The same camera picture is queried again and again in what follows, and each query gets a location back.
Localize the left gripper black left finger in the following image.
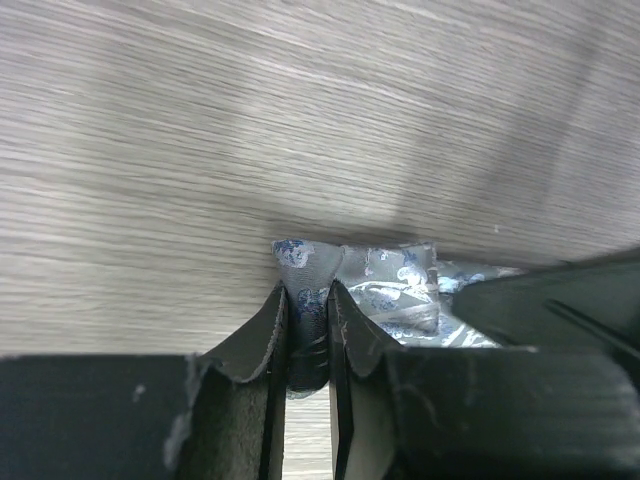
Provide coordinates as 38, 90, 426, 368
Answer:
1, 287, 287, 479

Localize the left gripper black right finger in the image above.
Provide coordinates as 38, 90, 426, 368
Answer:
327, 283, 639, 479

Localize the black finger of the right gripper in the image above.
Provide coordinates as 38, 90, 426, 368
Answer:
452, 249, 639, 360

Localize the grey floral tie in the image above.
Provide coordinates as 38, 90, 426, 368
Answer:
272, 239, 521, 399

